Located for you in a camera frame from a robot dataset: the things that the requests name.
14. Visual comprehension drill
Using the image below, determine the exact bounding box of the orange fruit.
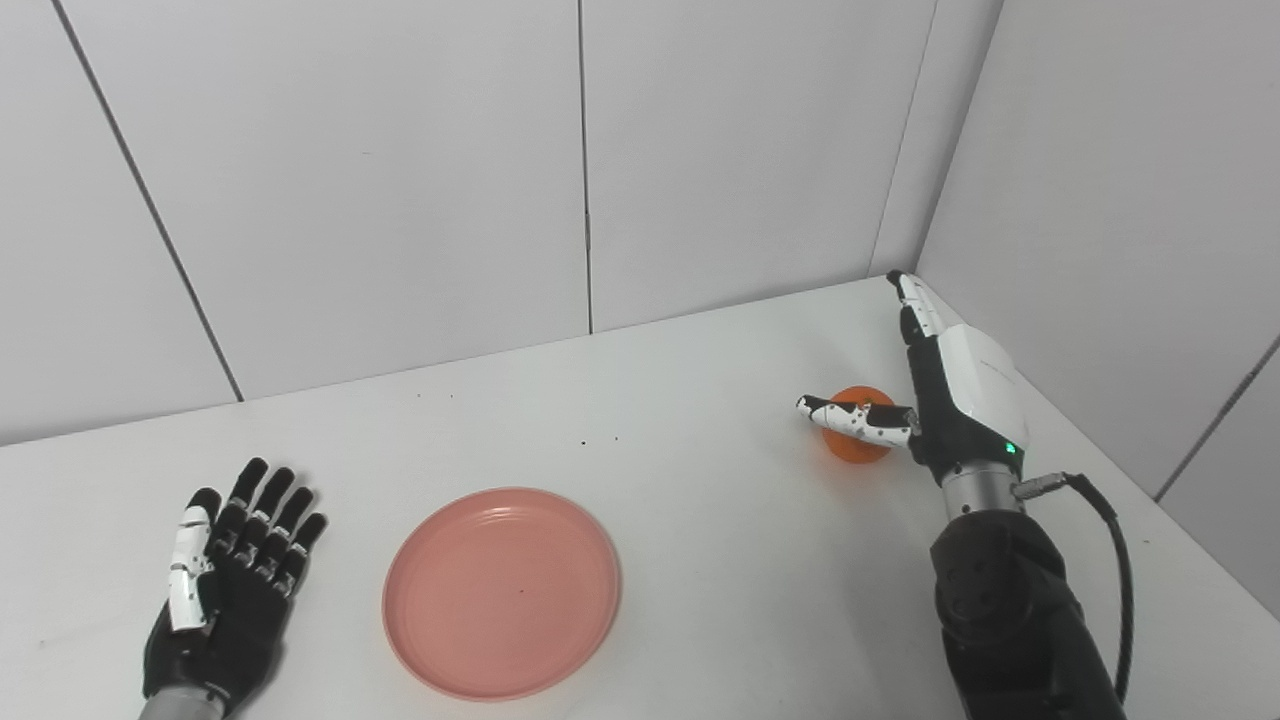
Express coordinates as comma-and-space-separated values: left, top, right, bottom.
820, 386, 897, 466

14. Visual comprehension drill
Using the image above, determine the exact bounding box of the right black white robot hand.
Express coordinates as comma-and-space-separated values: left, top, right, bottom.
796, 270, 1031, 489

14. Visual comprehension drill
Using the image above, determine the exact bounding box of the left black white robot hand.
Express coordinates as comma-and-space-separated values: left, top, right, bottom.
142, 457, 329, 716

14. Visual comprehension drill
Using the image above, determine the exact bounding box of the pink round plate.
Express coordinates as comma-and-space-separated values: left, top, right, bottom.
382, 487, 622, 702

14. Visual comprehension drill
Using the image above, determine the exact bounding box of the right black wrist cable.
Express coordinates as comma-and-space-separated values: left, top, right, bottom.
1012, 472, 1136, 706

